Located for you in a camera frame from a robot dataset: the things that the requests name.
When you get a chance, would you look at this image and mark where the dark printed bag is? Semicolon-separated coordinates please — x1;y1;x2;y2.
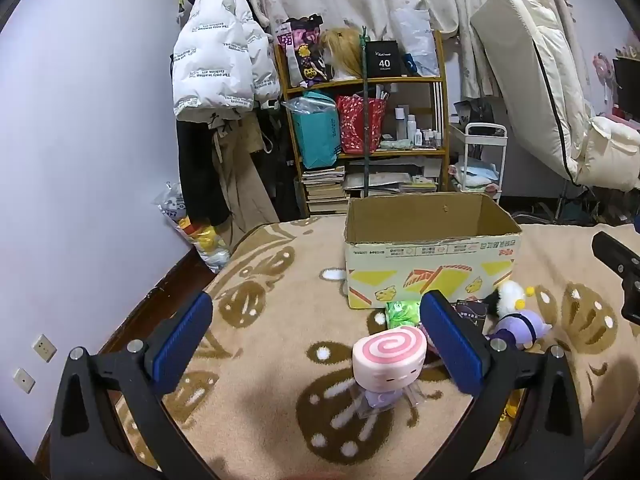
452;99;496;126

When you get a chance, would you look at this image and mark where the printed cardboard box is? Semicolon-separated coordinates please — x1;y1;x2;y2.
344;192;522;311

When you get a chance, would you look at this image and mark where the stack of books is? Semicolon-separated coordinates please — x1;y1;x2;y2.
301;165;351;213

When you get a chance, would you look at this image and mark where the black panel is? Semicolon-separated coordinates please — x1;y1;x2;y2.
612;57;640;121

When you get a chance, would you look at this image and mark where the green pole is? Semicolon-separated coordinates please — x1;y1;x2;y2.
361;25;373;198

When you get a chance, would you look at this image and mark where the black printed garment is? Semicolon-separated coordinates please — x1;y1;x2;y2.
255;105;302;221

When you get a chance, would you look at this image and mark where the folded blue cloth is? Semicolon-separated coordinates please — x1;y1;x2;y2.
450;160;501;191

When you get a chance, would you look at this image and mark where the translucent plastic bag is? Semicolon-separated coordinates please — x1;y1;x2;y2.
392;7;440;77

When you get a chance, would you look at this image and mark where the purple-haired plush doll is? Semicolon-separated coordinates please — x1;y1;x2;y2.
487;310;553;351

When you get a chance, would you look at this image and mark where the black box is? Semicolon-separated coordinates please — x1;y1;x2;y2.
365;40;403;78

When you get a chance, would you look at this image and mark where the plastic bag of toys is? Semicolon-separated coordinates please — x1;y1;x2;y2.
155;182;233;273

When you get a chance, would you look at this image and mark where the pink swirl plush toy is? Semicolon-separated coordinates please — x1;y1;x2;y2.
350;326;429;418

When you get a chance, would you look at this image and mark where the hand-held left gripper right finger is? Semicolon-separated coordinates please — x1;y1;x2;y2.
419;290;586;480

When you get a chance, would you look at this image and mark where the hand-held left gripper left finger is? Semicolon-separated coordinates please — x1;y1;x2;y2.
50;291;215;480

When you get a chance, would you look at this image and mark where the white puffer jacket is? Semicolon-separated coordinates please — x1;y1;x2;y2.
171;0;282;122

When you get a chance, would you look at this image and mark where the large wall socket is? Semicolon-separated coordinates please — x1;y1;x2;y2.
31;334;57;363

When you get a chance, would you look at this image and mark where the white trolley cart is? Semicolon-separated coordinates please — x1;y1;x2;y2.
457;122;508;206

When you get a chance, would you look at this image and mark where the row of cosmetic bottles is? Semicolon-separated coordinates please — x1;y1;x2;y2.
394;105;445;149

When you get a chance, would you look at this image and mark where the white mattress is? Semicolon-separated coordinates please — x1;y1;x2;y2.
470;0;608;186

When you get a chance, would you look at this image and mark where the blonde wig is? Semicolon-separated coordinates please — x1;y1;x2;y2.
320;27;366;81

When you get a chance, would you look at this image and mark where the small wall socket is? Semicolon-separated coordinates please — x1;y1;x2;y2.
12;367;36;395

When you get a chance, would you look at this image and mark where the teal paper bag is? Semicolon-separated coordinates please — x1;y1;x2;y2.
291;91;341;170

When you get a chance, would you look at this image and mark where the pile of magazines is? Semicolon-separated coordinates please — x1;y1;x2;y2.
345;157;441;197

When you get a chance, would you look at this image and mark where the green tissue pack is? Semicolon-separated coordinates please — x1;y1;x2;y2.
385;300;423;333

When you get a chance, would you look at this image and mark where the black packet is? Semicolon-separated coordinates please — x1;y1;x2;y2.
452;299;490;341

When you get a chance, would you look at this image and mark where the wooden shelf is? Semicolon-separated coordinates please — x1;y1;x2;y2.
274;30;451;218

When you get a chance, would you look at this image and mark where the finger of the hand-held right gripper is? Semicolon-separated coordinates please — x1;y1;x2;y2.
591;231;640;326

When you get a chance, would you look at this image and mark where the cream quilt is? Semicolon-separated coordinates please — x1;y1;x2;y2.
575;115;640;193

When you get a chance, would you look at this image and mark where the white and black plush toy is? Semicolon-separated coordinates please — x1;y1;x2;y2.
482;280;536;318

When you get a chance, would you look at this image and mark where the purple printed bag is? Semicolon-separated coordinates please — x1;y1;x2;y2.
277;16;328;87

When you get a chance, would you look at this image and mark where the clear plastic bag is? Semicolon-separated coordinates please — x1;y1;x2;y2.
282;95;338;117

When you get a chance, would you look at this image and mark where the beige garment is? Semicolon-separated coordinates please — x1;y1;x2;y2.
210;115;281;233

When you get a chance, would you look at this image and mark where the red gift bag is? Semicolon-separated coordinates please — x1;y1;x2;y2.
336;94;388;155

